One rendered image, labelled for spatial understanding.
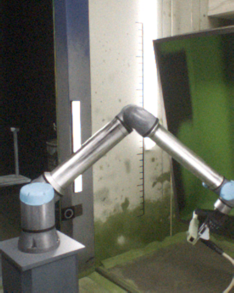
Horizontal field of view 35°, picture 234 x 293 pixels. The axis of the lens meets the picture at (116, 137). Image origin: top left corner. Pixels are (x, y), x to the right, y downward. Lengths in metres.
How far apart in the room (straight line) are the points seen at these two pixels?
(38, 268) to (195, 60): 1.62
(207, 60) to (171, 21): 0.79
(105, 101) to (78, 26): 0.54
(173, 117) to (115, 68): 0.61
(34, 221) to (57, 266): 0.22
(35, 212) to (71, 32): 1.32
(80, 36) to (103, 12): 0.26
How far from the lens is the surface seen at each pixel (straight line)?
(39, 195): 1.67
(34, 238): 1.72
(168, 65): 2.39
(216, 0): 3.52
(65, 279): 1.78
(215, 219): 2.14
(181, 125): 2.50
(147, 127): 1.71
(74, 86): 2.55
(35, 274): 1.69
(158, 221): 3.22
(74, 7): 2.62
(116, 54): 2.77
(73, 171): 1.84
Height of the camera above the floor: 1.34
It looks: 7 degrees down
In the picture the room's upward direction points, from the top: 1 degrees counter-clockwise
